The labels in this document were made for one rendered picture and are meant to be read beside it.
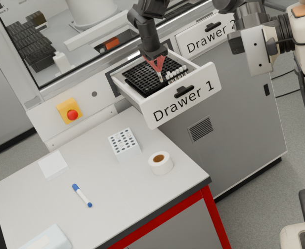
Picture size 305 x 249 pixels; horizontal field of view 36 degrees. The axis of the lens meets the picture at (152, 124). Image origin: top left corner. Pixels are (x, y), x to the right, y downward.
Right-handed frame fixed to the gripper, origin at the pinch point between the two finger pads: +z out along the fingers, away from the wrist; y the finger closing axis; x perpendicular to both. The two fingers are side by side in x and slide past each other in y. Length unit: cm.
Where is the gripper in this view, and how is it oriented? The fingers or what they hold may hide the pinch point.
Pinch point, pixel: (157, 69)
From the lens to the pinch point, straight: 163.8
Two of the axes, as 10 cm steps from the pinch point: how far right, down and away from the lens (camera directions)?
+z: 2.2, 7.2, 6.6
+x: -8.5, 4.7, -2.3
